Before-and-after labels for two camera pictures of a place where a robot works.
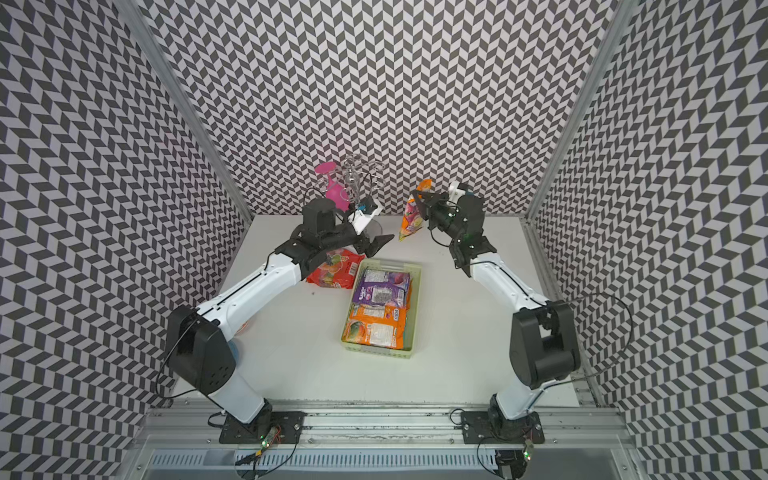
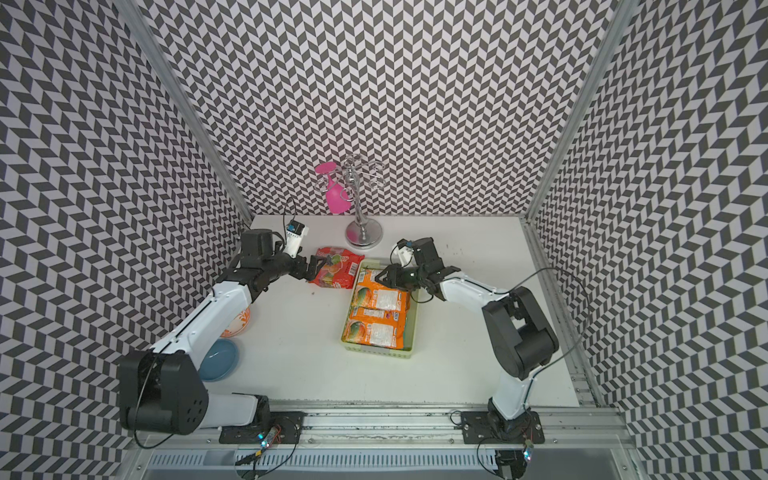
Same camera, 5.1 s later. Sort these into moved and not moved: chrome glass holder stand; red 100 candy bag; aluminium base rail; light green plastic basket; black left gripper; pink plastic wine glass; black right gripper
Moved: black right gripper; black left gripper
Not moved: aluminium base rail; chrome glass holder stand; light green plastic basket; red 100 candy bag; pink plastic wine glass
